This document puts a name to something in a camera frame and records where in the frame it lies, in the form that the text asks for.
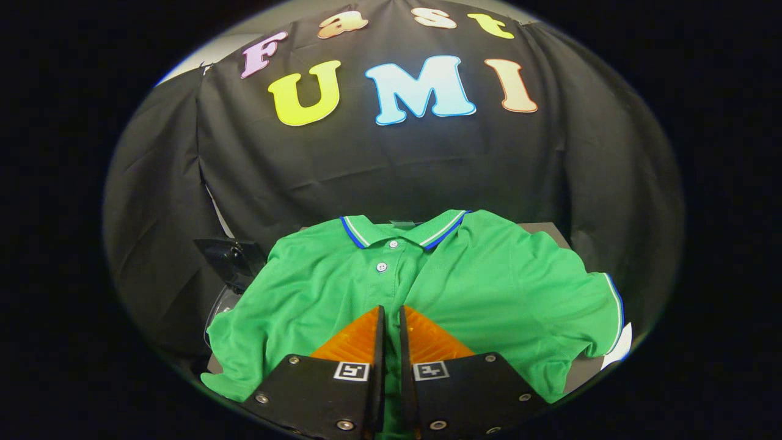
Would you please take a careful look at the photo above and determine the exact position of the beige cabinet with dark frame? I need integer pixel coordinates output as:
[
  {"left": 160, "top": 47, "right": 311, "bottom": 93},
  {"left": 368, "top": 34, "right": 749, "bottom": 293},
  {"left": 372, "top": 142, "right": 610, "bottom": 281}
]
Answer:
[{"left": 206, "top": 221, "right": 607, "bottom": 395}]

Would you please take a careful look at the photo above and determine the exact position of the black backdrop cloth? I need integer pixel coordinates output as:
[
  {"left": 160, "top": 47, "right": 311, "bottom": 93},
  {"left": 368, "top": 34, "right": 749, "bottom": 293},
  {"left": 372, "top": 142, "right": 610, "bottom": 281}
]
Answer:
[{"left": 103, "top": 0, "right": 685, "bottom": 367}]

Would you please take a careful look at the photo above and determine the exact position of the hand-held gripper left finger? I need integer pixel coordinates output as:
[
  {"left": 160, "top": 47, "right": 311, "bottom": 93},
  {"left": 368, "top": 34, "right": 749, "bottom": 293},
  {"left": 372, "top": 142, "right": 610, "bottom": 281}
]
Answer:
[{"left": 241, "top": 306, "right": 387, "bottom": 440}]

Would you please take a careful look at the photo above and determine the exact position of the green polo shirt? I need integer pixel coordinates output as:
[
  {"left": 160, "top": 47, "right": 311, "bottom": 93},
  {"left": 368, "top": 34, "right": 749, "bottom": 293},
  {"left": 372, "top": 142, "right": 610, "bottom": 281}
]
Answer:
[{"left": 200, "top": 209, "right": 625, "bottom": 440}]

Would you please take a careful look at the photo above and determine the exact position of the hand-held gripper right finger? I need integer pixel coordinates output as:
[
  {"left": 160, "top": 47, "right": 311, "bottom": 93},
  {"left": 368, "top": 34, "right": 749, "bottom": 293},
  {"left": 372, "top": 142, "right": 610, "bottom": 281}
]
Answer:
[{"left": 400, "top": 304, "right": 550, "bottom": 440}]

